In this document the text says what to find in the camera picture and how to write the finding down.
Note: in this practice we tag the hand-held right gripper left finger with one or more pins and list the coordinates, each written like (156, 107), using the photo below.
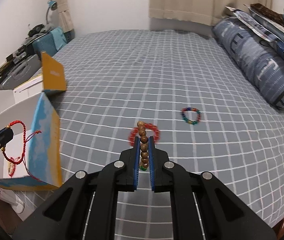
(136, 160)

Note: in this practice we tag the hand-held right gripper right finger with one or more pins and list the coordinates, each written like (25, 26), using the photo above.
(151, 160)

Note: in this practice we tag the blue and yellow cardboard box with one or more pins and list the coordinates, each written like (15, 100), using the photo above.
(44, 142)

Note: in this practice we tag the white plastic item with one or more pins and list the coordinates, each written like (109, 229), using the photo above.
(9, 200)

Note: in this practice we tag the grey suitcase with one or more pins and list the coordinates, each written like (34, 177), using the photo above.
(19, 72)

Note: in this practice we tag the grey checked bed sheet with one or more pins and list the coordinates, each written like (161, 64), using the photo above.
(182, 80)

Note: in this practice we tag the teal suitcase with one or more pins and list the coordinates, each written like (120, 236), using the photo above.
(48, 41)

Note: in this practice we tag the black bag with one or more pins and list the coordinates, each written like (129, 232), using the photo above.
(38, 30)

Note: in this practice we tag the blue desk lamp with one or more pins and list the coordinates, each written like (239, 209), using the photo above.
(52, 4)

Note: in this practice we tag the narrow beige curtain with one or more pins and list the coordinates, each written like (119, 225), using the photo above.
(62, 5)

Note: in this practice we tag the wide beige curtain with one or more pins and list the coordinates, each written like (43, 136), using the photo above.
(207, 0)

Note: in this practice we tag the stack of folded bedding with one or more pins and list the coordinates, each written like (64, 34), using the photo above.
(261, 27)

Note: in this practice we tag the brown patterned pillow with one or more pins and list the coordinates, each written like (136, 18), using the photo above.
(269, 12)

